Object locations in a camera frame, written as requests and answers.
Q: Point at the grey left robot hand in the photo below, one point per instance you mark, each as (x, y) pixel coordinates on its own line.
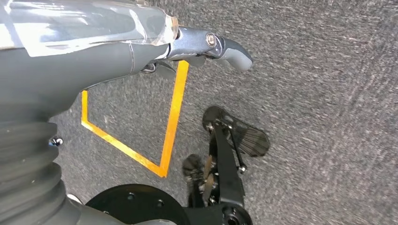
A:
(77, 62)

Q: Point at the yellow floor tape outline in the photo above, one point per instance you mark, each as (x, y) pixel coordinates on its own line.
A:
(174, 124)

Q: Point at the black round robot joint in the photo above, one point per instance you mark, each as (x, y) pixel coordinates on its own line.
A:
(136, 205)

